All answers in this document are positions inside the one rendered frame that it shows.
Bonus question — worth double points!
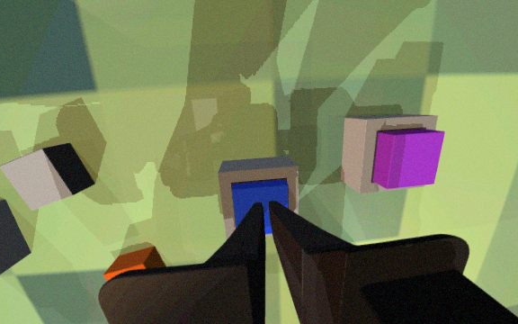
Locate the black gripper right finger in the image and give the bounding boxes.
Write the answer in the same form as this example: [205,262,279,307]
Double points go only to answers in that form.
[269,201,469,324]

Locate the purple button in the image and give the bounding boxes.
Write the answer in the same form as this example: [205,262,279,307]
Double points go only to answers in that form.
[341,114,445,194]

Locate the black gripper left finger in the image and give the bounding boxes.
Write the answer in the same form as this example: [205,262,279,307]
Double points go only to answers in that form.
[98,202,265,324]

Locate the orange cube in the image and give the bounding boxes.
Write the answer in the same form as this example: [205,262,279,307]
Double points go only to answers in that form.
[103,246,166,282]

